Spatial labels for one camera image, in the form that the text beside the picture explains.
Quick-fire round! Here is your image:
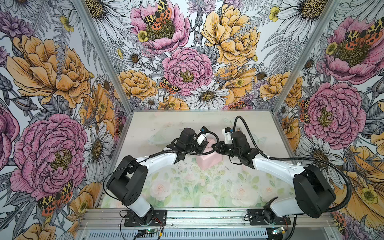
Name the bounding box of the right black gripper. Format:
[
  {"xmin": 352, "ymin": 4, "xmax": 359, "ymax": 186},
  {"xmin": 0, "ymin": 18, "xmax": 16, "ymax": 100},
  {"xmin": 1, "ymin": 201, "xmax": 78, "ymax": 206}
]
[{"xmin": 210, "ymin": 140, "xmax": 241, "ymax": 158}]

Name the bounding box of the purple wrapping paper sheet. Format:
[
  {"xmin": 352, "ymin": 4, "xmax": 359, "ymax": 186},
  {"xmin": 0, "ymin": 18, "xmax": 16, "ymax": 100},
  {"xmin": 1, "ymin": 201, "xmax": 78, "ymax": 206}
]
[{"xmin": 196, "ymin": 138, "xmax": 223, "ymax": 171}]

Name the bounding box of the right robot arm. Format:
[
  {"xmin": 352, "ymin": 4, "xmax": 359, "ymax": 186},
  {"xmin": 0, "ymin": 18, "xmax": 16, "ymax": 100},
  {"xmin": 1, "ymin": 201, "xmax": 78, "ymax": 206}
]
[{"xmin": 212, "ymin": 132, "xmax": 336, "ymax": 225}]

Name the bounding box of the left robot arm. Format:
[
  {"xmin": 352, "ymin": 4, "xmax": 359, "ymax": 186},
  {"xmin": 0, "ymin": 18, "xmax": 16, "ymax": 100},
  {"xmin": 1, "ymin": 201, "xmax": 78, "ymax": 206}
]
[{"xmin": 103, "ymin": 127, "xmax": 210, "ymax": 226}]

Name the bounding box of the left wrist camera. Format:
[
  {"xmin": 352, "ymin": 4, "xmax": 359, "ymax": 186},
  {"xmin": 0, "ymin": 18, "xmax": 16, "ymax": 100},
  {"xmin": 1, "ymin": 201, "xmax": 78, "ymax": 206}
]
[{"xmin": 197, "ymin": 126, "xmax": 209, "ymax": 148}]

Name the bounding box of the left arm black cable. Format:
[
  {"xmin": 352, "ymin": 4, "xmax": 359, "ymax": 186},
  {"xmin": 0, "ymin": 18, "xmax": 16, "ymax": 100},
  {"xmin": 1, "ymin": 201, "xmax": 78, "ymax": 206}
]
[{"xmin": 102, "ymin": 130, "xmax": 220, "ymax": 211}]

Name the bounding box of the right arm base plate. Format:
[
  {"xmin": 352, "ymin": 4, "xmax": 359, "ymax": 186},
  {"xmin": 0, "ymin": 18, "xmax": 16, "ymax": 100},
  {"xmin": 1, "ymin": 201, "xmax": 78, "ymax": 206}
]
[{"xmin": 247, "ymin": 209, "xmax": 291, "ymax": 226}]

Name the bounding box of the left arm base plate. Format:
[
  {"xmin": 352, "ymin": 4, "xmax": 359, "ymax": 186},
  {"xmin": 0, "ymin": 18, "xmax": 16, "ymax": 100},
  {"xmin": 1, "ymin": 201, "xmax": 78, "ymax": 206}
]
[{"xmin": 124, "ymin": 210, "xmax": 168, "ymax": 227}]

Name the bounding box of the white slotted cable duct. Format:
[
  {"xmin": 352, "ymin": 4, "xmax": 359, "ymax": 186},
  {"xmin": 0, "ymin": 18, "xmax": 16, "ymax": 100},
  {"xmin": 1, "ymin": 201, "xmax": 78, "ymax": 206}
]
[{"xmin": 83, "ymin": 228, "xmax": 269, "ymax": 240}]

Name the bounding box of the aluminium front rail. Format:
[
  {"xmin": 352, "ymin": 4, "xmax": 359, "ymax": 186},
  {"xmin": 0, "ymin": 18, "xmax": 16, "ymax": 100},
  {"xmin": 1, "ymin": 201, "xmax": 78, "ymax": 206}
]
[{"xmin": 77, "ymin": 207, "xmax": 337, "ymax": 230}]

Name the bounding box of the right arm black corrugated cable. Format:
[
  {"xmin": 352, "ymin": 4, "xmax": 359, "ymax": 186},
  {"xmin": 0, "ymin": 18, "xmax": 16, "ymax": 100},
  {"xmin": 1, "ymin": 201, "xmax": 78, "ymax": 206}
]
[{"xmin": 233, "ymin": 115, "xmax": 352, "ymax": 213}]

